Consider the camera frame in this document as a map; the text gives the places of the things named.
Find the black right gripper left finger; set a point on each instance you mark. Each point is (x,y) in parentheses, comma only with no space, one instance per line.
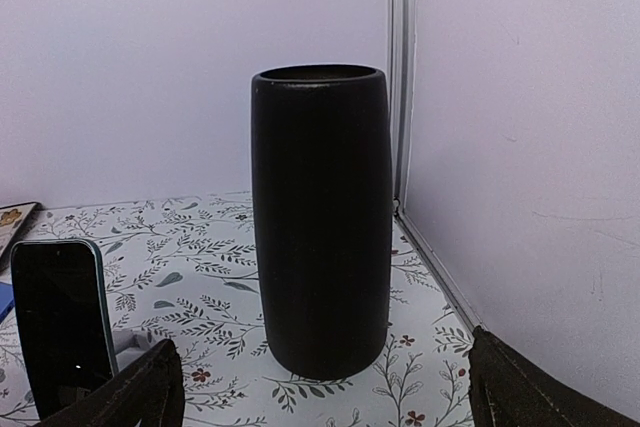
(148,392)

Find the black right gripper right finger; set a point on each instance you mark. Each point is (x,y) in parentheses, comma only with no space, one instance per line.
(506,389)

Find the blue phone far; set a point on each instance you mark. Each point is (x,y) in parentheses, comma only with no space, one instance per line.
(7,301)

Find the square floral ceramic plate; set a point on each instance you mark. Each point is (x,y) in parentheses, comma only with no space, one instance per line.
(13,217)

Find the dark brown cylinder cup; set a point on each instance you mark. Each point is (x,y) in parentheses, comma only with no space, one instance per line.
(321,176)

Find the right aluminium frame post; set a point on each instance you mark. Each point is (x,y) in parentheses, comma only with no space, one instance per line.
(401,65)

